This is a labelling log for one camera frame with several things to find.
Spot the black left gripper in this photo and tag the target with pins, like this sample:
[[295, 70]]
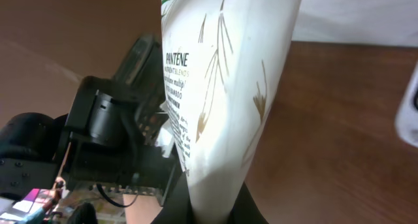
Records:
[[112, 127]]

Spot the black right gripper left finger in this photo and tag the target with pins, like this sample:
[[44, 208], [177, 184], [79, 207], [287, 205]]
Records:
[[177, 209]]

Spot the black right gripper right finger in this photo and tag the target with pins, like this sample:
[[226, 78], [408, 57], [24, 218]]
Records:
[[245, 210]]

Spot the white cream tube gold cap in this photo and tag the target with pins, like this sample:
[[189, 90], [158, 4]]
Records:
[[222, 62]]

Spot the white barcode scanner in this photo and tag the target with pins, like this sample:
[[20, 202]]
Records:
[[406, 116]]

